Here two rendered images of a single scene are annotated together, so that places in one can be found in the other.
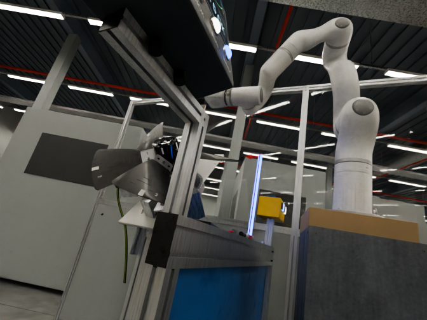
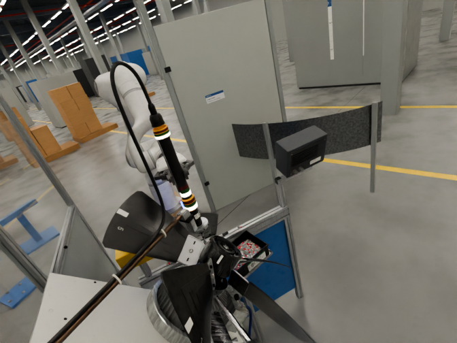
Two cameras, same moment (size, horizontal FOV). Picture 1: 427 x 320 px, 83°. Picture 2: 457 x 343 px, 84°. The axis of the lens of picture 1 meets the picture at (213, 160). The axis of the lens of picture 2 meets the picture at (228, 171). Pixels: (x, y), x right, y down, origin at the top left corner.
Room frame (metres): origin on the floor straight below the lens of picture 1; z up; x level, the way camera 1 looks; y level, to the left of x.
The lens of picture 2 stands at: (1.41, 0.75, 1.82)
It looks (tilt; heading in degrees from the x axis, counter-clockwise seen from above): 28 degrees down; 227
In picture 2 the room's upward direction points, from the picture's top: 16 degrees counter-clockwise
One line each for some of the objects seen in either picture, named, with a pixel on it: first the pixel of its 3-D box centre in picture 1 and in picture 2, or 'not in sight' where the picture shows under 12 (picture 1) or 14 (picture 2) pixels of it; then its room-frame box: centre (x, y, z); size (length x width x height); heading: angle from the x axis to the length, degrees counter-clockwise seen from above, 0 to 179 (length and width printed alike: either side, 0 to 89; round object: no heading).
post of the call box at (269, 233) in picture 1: (269, 232); (144, 267); (1.15, -0.32, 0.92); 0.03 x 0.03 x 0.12; 64
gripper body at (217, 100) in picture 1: (218, 98); (171, 165); (1.00, 0.03, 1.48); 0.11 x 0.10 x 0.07; 64
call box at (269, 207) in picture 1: (271, 211); (136, 252); (1.15, -0.32, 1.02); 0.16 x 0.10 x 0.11; 154
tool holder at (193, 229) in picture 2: not in sight; (192, 217); (1.05, 0.13, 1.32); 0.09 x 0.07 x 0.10; 8
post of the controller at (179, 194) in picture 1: (187, 160); (280, 192); (0.41, 0.04, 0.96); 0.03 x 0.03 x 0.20; 64
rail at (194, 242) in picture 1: (242, 251); (219, 244); (0.79, -0.15, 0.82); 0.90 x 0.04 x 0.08; 154
